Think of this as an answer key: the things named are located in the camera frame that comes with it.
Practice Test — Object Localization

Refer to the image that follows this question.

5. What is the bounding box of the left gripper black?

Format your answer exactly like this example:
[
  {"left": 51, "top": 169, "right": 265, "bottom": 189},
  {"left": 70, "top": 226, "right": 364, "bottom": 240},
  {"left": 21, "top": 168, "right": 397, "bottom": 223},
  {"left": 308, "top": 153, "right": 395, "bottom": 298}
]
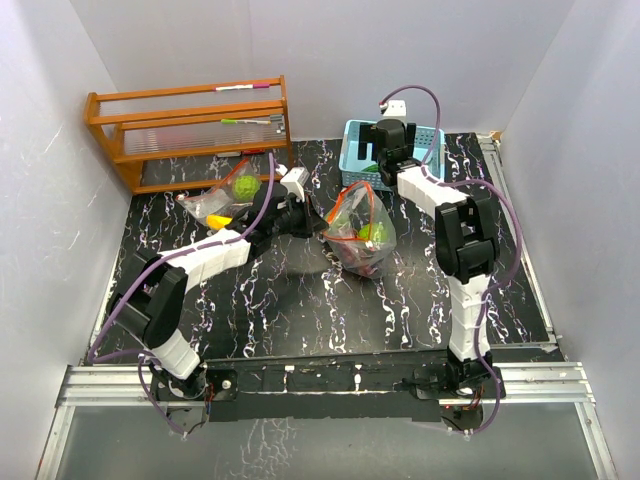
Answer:
[{"left": 269, "top": 194, "right": 329, "bottom": 240}]

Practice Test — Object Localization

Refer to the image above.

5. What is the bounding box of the green fake chili pepper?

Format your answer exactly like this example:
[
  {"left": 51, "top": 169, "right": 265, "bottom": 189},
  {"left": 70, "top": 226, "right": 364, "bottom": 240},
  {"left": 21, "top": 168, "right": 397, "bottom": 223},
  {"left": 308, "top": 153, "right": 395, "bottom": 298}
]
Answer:
[{"left": 362, "top": 164, "right": 379, "bottom": 174}]

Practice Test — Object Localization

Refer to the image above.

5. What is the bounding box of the light blue plastic basket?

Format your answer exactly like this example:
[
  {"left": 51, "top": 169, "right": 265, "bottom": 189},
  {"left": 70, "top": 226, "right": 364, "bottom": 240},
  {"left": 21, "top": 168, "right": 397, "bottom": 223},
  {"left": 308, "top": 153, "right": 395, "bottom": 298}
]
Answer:
[{"left": 339, "top": 119, "right": 445, "bottom": 191}]

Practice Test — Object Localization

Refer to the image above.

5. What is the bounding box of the zip bag with grapes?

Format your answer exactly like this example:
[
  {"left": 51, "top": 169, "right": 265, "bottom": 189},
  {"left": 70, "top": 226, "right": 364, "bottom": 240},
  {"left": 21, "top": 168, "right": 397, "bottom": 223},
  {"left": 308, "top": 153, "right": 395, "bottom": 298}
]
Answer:
[{"left": 176, "top": 158, "right": 261, "bottom": 226}]

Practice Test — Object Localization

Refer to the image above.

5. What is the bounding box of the zip bag red seal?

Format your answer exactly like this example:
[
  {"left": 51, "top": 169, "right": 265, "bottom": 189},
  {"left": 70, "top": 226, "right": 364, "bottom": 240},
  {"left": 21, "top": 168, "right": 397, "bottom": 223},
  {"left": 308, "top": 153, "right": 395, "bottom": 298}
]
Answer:
[{"left": 323, "top": 181, "right": 397, "bottom": 279}]

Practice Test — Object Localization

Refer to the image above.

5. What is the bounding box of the green bumpy fake fruit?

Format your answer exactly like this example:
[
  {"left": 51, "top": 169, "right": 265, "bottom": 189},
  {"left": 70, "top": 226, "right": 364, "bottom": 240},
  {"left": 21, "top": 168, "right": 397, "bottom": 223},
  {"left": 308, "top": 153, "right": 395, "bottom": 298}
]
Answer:
[{"left": 357, "top": 222, "right": 389, "bottom": 245}]

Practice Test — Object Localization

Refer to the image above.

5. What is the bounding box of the red fake grape bunch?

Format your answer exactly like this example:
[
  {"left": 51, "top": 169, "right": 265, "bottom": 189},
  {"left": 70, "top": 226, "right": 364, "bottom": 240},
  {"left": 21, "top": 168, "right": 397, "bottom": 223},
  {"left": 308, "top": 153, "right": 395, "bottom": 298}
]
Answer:
[{"left": 338, "top": 241, "right": 380, "bottom": 278}]

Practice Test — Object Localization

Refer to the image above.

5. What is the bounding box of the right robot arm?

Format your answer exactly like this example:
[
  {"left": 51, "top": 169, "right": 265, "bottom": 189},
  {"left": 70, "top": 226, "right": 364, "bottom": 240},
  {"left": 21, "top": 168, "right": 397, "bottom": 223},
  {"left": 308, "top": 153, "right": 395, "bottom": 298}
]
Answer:
[{"left": 358, "top": 118, "right": 499, "bottom": 397}]

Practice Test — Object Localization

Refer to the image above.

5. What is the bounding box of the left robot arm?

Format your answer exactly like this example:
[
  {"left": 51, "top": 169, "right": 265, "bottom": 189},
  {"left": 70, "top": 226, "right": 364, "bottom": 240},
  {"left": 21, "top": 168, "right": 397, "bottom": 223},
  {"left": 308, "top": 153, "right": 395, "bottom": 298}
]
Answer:
[{"left": 108, "top": 193, "right": 328, "bottom": 399}]

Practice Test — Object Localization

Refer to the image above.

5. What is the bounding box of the green bumpy fruit left bag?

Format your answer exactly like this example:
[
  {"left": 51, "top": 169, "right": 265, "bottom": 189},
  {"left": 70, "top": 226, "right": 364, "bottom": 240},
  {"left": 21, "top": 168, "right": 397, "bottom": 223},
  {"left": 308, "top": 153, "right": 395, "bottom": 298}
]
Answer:
[{"left": 232, "top": 175, "right": 261, "bottom": 203}]

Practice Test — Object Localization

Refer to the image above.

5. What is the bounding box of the red black item on shelf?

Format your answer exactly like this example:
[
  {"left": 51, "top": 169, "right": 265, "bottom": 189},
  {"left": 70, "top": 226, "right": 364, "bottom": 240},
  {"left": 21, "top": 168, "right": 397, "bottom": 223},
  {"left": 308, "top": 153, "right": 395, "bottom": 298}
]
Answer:
[{"left": 216, "top": 149, "right": 266, "bottom": 157}]

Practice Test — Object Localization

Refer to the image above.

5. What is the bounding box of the green white marker pen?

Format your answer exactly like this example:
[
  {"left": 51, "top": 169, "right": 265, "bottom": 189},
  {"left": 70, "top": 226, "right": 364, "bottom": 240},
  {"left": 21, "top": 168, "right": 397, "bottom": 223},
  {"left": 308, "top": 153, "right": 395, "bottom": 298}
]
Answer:
[{"left": 220, "top": 118, "right": 272, "bottom": 125}]

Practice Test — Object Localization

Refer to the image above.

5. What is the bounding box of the pink white marker pen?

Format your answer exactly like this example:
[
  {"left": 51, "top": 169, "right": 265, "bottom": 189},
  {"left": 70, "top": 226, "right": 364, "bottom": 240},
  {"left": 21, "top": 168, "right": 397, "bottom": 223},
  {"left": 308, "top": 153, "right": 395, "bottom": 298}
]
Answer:
[{"left": 213, "top": 82, "right": 271, "bottom": 92}]

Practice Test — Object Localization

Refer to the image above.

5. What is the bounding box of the wooden shelf rack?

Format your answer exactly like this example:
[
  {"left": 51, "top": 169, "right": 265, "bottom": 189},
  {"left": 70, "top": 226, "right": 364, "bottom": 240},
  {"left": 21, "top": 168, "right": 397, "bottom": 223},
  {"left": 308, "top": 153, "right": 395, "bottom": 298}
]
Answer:
[{"left": 83, "top": 75, "right": 295, "bottom": 195}]

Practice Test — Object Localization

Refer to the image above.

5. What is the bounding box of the black base crossbar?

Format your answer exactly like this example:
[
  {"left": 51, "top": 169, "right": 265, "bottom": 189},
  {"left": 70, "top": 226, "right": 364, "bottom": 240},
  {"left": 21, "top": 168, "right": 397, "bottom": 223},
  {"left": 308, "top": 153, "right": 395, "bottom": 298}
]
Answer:
[{"left": 151, "top": 350, "right": 506, "bottom": 422}]

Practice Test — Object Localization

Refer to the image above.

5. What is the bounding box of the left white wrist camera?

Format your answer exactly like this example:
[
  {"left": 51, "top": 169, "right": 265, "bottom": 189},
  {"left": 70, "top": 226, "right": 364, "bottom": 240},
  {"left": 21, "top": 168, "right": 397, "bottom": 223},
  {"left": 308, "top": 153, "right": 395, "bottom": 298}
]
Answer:
[{"left": 280, "top": 167, "right": 309, "bottom": 201}]

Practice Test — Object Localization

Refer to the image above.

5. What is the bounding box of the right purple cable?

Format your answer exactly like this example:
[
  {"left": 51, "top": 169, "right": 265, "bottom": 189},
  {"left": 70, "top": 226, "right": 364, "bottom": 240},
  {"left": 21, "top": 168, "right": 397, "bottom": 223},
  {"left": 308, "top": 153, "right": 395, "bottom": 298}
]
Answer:
[{"left": 379, "top": 85, "right": 524, "bottom": 436}]

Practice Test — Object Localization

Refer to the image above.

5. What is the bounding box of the purple cable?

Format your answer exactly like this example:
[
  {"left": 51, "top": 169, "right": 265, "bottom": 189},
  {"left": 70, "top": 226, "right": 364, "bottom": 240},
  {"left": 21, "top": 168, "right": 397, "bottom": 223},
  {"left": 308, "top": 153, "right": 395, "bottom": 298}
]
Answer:
[
  {"left": 87, "top": 152, "right": 281, "bottom": 436},
  {"left": 379, "top": 85, "right": 524, "bottom": 436}
]

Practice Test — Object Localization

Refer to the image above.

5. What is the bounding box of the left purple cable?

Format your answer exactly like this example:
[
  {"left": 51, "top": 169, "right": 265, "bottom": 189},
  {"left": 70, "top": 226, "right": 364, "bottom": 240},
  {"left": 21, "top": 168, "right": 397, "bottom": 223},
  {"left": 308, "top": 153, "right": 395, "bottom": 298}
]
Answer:
[{"left": 87, "top": 152, "right": 281, "bottom": 436}]

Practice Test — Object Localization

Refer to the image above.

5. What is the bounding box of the aluminium frame rail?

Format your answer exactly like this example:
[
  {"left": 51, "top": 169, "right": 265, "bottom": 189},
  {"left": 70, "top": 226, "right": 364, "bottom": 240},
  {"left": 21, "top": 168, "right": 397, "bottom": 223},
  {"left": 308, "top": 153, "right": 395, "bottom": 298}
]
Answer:
[{"left": 37, "top": 362, "right": 617, "bottom": 479}]

